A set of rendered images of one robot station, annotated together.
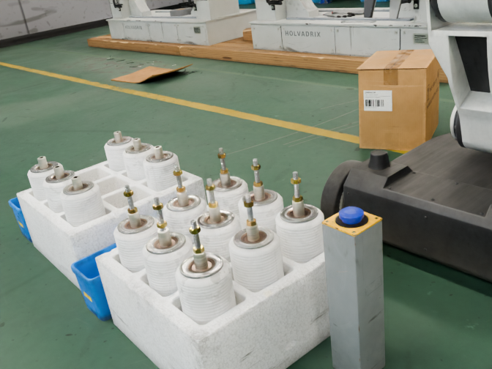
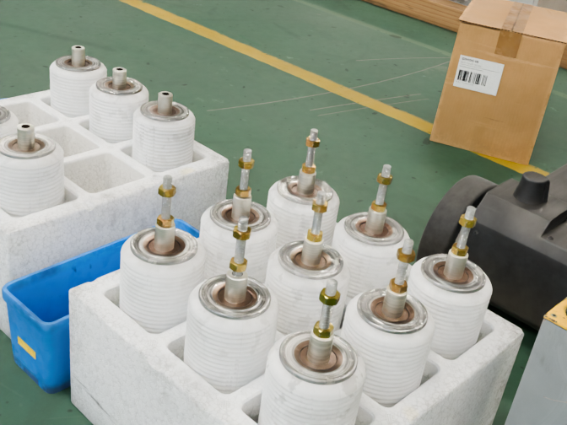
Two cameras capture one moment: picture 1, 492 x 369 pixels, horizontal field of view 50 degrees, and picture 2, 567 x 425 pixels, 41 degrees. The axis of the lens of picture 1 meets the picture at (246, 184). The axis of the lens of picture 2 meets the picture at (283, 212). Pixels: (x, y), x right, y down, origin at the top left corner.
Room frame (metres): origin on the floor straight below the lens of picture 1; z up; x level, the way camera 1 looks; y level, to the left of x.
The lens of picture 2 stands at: (0.23, 0.28, 0.73)
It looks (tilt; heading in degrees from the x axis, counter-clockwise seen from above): 30 degrees down; 347
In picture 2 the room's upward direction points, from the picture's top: 8 degrees clockwise
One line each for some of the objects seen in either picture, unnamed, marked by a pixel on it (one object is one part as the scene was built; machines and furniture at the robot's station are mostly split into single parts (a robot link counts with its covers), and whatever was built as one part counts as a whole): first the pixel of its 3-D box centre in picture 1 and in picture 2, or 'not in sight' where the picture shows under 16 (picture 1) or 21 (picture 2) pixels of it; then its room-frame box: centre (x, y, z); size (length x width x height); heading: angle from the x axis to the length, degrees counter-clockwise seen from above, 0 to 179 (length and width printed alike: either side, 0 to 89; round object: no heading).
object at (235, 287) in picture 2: (165, 237); (235, 287); (0.87, 0.16, 0.26); 0.02 x 0.02 x 0.03
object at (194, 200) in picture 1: (183, 203); (240, 216); (1.03, 0.14, 0.25); 0.08 x 0.08 x 0.01
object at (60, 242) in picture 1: (114, 214); (57, 191); (1.37, 0.39, 0.09); 0.39 x 0.39 x 0.18; 37
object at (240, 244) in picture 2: (159, 216); (240, 250); (0.87, 0.16, 0.31); 0.01 x 0.01 x 0.08
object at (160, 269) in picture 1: (174, 283); (227, 363); (0.87, 0.16, 0.16); 0.10 x 0.10 x 0.18
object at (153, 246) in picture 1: (165, 243); (234, 297); (0.87, 0.16, 0.25); 0.08 x 0.08 x 0.01
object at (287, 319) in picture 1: (227, 285); (292, 367); (0.94, 0.07, 0.09); 0.39 x 0.39 x 0.18; 36
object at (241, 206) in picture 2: (182, 198); (241, 207); (1.03, 0.14, 0.26); 0.02 x 0.02 x 0.03
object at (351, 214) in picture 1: (351, 217); not in sight; (0.75, -0.16, 0.32); 0.04 x 0.04 x 0.02
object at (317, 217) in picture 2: (211, 196); (316, 222); (0.94, 0.07, 0.30); 0.01 x 0.01 x 0.08
